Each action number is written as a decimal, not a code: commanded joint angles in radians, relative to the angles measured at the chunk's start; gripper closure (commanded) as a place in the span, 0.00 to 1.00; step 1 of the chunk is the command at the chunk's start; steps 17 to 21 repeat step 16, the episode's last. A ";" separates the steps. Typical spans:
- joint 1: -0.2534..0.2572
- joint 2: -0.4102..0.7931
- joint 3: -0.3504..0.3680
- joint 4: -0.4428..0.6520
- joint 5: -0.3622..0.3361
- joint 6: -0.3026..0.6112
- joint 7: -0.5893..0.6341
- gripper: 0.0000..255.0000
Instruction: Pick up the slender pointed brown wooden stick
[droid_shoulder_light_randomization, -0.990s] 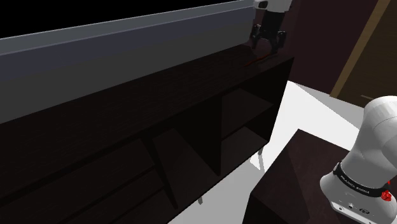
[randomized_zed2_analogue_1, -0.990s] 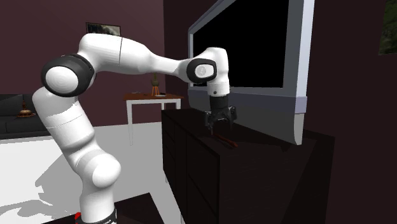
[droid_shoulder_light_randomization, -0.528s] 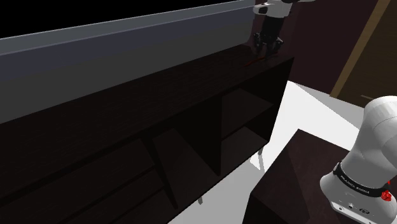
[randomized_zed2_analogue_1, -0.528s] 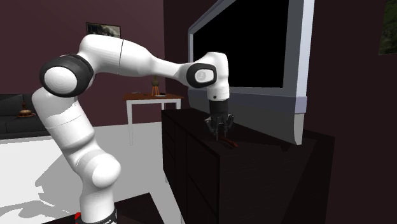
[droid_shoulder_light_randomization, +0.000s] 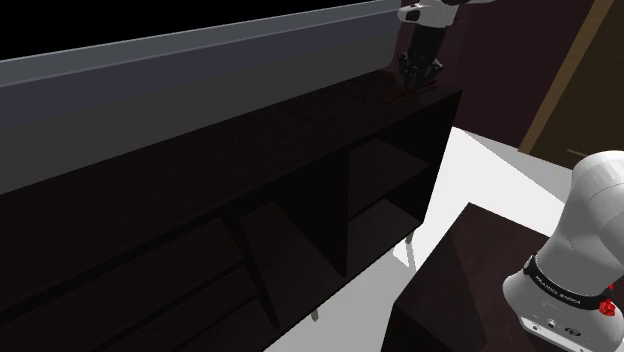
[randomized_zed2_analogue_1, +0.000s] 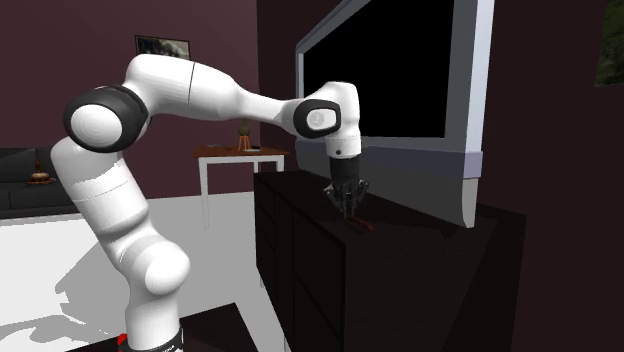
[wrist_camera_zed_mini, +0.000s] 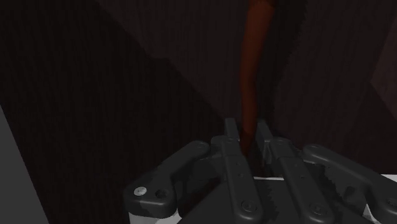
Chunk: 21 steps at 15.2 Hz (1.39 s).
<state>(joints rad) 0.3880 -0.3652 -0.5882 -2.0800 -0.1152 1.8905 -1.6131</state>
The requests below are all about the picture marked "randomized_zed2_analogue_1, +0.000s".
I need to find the large grey flat television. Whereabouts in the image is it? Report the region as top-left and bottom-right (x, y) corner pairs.
(294, 0), (496, 229)

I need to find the dark wooden sideboard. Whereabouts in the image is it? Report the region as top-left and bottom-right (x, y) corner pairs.
(253, 168), (528, 352)

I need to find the golden brown figurine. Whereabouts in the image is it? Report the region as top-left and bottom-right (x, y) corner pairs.
(26, 156), (57, 186)

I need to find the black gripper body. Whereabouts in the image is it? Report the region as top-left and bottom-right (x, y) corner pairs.
(328, 154), (362, 193)

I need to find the white table with brown top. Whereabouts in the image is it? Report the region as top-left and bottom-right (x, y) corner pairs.
(193, 145), (290, 230)

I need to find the green wall picture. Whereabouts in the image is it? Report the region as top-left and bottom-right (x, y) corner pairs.
(595, 0), (624, 88)

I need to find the dark grey sofa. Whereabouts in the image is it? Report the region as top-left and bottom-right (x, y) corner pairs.
(0, 147), (82, 221)

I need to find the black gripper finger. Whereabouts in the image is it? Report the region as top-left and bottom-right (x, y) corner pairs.
(323, 184), (346, 215)
(347, 179), (370, 217)

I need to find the green vase on orange stand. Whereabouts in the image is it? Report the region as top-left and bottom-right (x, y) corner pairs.
(237, 118), (253, 152)

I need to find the small red pen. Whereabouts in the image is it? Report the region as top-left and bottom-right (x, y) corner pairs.
(346, 217), (376, 233)

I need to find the dark framed wall picture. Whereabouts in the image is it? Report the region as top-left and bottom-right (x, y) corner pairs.
(134, 34), (191, 61)

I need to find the dark robot stand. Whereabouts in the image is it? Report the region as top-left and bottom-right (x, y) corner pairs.
(67, 302), (260, 352)

